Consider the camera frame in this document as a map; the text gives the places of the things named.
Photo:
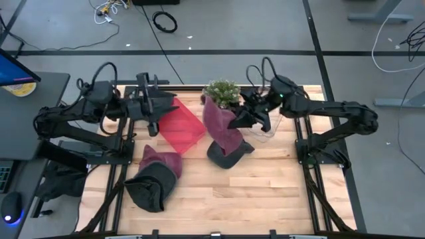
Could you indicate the black frame clamp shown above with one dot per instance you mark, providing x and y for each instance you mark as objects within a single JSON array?
[
  {"x": 273, "y": 234},
  {"x": 155, "y": 234}
]

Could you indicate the silver aluminium bar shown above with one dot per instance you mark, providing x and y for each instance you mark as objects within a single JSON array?
[
  {"x": 307, "y": 237},
  {"x": 124, "y": 237}
]

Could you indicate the yellow round disc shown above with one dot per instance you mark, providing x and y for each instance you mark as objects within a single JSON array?
[{"x": 21, "y": 89}]

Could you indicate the translucent red plastic tray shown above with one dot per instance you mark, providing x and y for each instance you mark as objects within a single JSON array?
[{"x": 181, "y": 127}]

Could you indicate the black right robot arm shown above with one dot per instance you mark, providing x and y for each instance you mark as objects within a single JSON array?
[{"x": 332, "y": 108}]

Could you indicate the black bag under desk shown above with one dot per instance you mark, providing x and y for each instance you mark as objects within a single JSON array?
[{"x": 61, "y": 182}]

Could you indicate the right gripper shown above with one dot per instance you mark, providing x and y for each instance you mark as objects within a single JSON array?
[{"x": 259, "y": 104}]

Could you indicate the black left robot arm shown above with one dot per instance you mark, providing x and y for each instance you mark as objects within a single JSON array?
[{"x": 76, "y": 131}]

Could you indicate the grey desk leg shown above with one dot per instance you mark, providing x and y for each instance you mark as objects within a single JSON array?
[
  {"x": 378, "y": 16},
  {"x": 398, "y": 102}
]

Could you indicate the black keyboard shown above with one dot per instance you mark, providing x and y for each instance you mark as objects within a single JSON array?
[{"x": 5, "y": 176}]

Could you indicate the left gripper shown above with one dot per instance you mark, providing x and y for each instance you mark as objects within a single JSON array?
[{"x": 144, "y": 106}]

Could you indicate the dark grey desk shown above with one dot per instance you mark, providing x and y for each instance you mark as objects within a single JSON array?
[{"x": 23, "y": 123}]

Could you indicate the dark grey baseball cap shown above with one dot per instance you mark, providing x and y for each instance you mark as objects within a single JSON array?
[
  {"x": 222, "y": 160},
  {"x": 149, "y": 189}
]

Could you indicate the black computer mouse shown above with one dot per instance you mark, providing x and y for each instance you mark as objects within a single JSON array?
[{"x": 10, "y": 207}]

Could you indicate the artificial plant in black pot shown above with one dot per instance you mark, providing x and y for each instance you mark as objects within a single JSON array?
[{"x": 222, "y": 91}]

